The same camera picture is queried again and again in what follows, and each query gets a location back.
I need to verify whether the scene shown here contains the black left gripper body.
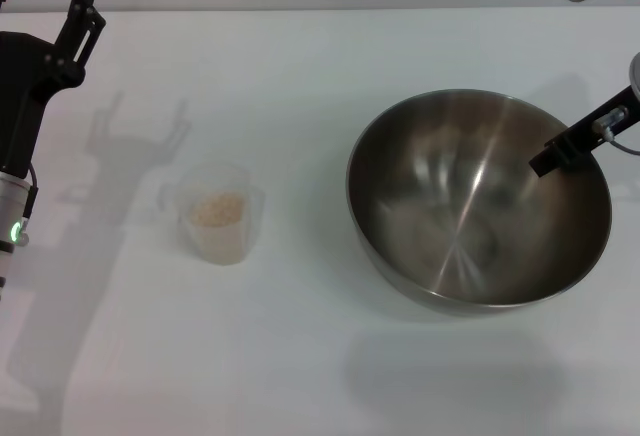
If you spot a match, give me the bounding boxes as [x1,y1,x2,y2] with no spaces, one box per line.
[0,30,84,178]

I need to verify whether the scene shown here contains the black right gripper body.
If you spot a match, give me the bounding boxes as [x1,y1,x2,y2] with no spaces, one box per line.
[567,83,640,158]

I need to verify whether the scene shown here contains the stainless steel bowl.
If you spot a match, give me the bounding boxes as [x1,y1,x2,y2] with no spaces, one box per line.
[344,88,614,318]

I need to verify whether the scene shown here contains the white rice grains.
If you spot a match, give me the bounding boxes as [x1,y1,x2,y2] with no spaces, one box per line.
[187,191,247,230]

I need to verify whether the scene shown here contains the clear plastic measuring cup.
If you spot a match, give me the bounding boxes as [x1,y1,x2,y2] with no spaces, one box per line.
[159,163,266,267]

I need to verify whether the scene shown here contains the metal cable connector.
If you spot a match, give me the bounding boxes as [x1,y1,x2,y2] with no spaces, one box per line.
[591,107,629,135]

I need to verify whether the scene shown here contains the grey right wrist cable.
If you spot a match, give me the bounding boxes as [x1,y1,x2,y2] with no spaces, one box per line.
[605,130,640,158]

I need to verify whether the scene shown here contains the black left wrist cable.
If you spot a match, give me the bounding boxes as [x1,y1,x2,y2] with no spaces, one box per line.
[19,161,41,248]

